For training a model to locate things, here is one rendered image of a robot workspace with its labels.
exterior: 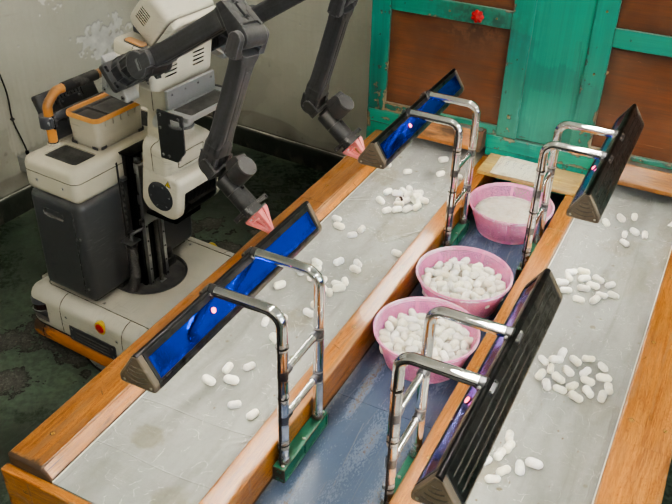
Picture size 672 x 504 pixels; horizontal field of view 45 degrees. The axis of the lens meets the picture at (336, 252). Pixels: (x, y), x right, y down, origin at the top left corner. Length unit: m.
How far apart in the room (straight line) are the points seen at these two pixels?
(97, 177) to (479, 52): 1.33
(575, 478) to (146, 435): 0.91
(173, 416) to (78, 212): 1.10
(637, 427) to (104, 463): 1.14
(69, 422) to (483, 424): 0.92
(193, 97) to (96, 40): 1.75
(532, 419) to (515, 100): 1.27
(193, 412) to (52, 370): 1.40
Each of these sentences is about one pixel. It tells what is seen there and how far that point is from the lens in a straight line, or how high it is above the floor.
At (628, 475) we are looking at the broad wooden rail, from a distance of 1.82.
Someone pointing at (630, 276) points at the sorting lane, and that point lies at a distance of 2.44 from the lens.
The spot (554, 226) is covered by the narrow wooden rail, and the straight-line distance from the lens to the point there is 2.55.
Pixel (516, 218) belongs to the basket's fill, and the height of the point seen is 0.73.
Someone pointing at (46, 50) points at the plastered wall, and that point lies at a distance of 4.10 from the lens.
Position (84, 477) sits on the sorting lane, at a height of 0.74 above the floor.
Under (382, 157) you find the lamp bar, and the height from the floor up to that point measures 1.07.
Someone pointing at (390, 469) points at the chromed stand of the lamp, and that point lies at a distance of 1.63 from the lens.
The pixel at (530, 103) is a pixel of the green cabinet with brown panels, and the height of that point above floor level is 0.98.
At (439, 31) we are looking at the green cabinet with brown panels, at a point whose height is 1.16.
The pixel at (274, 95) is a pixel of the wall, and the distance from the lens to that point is 4.40.
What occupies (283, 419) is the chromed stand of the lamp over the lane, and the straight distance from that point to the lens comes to 1.69.
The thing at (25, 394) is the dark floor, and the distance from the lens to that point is 3.14.
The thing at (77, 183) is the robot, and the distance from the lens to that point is 2.74.
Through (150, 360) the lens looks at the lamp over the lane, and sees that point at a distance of 1.47.
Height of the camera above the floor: 2.04
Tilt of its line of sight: 33 degrees down
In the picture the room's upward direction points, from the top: 2 degrees clockwise
